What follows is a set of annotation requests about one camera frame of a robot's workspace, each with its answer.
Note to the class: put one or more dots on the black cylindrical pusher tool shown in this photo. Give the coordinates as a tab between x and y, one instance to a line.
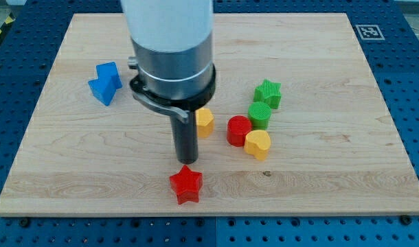
185	139

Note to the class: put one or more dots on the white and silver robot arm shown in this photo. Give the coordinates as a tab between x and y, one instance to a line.
176	75

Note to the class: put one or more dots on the red circle block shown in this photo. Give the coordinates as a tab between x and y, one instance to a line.
237	129

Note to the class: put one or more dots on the yellow heart block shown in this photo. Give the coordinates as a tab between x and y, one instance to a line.
257	144

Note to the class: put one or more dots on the green circle block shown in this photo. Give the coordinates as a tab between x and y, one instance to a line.
259	113

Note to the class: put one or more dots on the yellow hexagon block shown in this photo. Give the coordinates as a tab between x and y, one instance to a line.
204	122

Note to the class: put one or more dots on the red star block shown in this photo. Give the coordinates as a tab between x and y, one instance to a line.
186	184

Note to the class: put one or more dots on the green star block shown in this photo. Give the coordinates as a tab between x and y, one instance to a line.
269	93

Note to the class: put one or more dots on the blue block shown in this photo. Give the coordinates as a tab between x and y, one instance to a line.
105	85

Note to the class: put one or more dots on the wooden board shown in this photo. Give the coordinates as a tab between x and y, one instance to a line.
297	127

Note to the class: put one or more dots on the fiducial marker tag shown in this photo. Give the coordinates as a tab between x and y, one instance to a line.
369	32

